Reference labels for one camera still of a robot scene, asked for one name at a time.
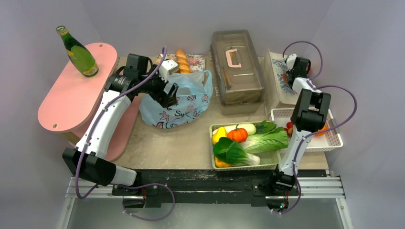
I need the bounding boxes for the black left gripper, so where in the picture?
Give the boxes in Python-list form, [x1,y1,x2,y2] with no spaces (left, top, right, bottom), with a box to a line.
[139,65,178,107]

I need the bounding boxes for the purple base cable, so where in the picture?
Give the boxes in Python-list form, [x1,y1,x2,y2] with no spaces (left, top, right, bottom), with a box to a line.
[270,177,301,216]
[122,183,176,222]

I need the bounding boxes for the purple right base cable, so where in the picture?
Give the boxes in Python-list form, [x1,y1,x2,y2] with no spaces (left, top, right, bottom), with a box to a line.
[270,177,301,216]

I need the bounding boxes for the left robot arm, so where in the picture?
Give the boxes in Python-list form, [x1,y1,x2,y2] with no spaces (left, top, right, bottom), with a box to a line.
[62,54,179,195]

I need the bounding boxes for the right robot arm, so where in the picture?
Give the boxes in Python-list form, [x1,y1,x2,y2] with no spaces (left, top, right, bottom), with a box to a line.
[268,54,331,194]

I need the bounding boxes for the yellow bell pepper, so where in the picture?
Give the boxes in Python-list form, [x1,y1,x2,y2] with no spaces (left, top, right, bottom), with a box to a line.
[214,157,232,168]
[212,126,227,145]

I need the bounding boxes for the pink two-tier shelf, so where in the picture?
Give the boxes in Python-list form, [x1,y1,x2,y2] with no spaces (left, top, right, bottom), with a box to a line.
[37,42,141,162]

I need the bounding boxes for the white daikon radish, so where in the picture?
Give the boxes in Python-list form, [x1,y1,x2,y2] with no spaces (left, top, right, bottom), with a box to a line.
[213,120,277,136]

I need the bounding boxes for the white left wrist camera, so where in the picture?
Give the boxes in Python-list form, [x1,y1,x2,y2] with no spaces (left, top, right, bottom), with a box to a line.
[159,54,179,82]

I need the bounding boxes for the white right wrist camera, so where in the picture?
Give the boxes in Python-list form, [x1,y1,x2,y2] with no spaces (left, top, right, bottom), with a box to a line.
[285,53,297,71]

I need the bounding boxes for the napa cabbage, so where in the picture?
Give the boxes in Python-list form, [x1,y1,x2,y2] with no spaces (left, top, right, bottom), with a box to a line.
[240,127,288,154]

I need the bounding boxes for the green plastic basket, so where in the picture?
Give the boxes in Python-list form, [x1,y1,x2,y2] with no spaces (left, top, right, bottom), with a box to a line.
[209,120,288,171]

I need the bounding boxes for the bread baguette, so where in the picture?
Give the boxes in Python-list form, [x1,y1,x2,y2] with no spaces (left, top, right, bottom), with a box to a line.
[175,49,191,74]

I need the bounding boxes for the grey transparent lidded box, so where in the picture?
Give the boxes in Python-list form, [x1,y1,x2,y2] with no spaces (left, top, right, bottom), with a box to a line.
[210,30,265,115]

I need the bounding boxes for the red cherry bunch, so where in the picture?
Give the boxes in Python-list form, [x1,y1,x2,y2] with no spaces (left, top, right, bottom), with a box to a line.
[285,122,293,137]

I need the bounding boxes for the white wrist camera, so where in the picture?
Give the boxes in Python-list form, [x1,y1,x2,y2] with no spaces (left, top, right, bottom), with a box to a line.
[159,54,179,82]
[285,53,297,71]

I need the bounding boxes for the floral tray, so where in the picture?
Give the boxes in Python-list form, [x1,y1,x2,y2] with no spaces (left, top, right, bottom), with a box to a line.
[154,54,206,73]

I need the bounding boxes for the beige tote bag orange handles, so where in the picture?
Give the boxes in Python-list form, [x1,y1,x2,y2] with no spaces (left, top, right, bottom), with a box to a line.
[260,51,298,109]

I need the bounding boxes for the aluminium frame rail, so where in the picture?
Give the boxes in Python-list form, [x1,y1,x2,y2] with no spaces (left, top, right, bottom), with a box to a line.
[64,176,346,200]

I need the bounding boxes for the blue printed plastic bag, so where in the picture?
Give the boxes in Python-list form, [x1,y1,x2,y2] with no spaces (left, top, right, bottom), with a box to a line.
[139,70,213,129]

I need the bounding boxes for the green glass bottle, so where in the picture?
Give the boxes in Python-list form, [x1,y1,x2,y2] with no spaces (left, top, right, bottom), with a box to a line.
[56,25,99,77]

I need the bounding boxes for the green bok choy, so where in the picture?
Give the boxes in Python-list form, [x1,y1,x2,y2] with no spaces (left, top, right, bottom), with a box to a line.
[213,137,261,166]

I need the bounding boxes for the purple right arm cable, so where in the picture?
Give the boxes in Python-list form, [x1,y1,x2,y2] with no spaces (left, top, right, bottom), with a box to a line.
[282,41,358,177]

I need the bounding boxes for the orange mini pumpkin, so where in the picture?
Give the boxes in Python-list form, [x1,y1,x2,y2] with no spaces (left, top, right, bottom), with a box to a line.
[227,125,248,143]

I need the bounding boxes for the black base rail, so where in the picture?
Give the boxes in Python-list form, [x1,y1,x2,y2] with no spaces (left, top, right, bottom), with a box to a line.
[112,168,328,209]

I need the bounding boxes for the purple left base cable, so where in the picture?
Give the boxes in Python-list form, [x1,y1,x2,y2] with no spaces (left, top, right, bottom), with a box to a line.
[122,183,176,222]

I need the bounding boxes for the orange fruit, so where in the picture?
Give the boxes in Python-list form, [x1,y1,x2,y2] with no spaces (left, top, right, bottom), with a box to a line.
[315,125,327,137]

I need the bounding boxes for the white plastic basket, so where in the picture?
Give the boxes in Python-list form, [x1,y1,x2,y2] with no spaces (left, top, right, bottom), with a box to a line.
[270,108,343,152]

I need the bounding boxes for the orange bundt cake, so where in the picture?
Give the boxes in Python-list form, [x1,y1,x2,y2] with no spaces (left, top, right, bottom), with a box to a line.
[155,55,174,64]

